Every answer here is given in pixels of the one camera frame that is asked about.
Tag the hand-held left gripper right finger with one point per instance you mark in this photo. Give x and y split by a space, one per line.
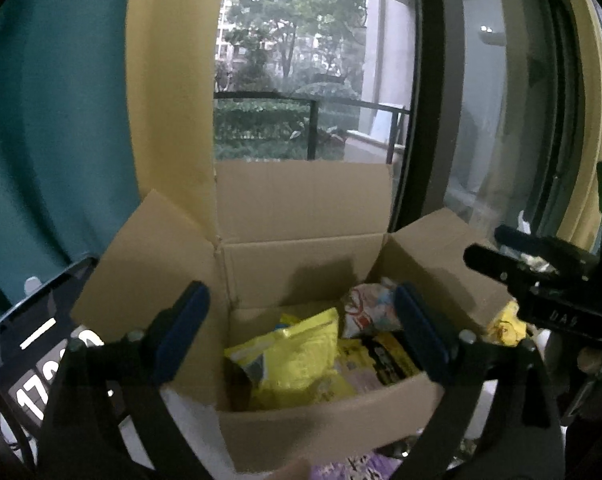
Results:
421 335

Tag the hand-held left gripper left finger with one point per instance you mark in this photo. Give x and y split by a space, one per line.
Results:
181 332

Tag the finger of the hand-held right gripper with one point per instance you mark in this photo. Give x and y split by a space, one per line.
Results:
491 264
536 245

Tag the cardboard box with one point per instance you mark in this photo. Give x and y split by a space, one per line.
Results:
301 200

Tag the black and yellow snack packet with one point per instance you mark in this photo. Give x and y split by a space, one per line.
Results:
381 360

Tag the white and red snack packet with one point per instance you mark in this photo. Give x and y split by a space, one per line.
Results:
368 310

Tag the small yellow snack packet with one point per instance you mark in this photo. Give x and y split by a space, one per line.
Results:
503 330

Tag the yellow snack bag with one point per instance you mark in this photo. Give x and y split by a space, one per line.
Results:
296 360

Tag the yellow curtain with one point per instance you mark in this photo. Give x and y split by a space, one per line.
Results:
171 85
588 110

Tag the purple snack packet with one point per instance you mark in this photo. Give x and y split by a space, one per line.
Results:
351 467

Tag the black balcony railing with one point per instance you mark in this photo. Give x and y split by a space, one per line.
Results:
311 125

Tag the teal curtain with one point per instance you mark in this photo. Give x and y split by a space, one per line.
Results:
46 135

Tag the dark window frame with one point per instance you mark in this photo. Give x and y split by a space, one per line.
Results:
431 85

